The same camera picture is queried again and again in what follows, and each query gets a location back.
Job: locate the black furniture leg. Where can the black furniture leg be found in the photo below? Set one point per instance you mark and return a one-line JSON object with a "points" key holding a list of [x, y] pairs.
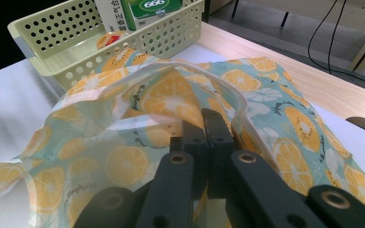
{"points": [[284, 19], [234, 8]]}

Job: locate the tall green and white box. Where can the tall green and white box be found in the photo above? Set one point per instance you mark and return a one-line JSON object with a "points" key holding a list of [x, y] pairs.
{"points": [[109, 14]]}

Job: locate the small green box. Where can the small green box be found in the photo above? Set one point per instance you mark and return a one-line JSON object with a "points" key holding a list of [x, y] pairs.
{"points": [[155, 6]]}

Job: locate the pale yellow plastic basket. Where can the pale yellow plastic basket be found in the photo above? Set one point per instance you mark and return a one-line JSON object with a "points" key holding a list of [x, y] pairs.
{"points": [[76, 28]]}

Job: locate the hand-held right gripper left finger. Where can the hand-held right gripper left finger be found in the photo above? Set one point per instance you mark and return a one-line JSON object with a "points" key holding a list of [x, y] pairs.
{"points": [[174, 183]]}

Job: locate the small round tin red label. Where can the small round tin red label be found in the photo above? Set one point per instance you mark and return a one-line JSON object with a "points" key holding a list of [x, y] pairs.
{"points": [[107, 40]]}

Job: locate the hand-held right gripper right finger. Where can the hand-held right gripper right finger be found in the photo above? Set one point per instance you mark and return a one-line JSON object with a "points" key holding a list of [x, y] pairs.
{"points": [[253, 186]]}

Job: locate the orange slice print bag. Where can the orange slice print bag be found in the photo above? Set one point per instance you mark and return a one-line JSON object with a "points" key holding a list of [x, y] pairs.
{"points": [[266, 104]]}

